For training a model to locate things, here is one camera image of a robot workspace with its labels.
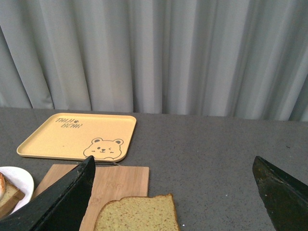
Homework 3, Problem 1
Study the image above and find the bamboo cutting board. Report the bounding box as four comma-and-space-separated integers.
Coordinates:
31, 164, 150, 231

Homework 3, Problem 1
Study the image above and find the sandwich filling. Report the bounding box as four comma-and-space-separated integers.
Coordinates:
0, 173, 6, 200

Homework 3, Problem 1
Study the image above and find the grey curtain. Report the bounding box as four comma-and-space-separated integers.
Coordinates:
0, 0, 308, 121

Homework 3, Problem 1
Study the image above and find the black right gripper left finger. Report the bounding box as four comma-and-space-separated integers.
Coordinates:
0, 156, 95, 231

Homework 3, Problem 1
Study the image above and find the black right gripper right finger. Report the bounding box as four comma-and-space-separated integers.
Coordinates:
252, 156, 308, 231

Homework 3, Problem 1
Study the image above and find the white round plate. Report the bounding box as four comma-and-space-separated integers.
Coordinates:
0, 167, 34, 217

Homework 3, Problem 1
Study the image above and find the bread slice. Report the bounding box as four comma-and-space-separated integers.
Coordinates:
94, 193, 180, 231
0, 178, 25, 218

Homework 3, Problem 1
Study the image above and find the yellow bear tray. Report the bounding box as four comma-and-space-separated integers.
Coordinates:
17, 113, 137, 162

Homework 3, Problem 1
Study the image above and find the metal board hanging loop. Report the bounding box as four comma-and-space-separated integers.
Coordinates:
95, 161, 121, 167

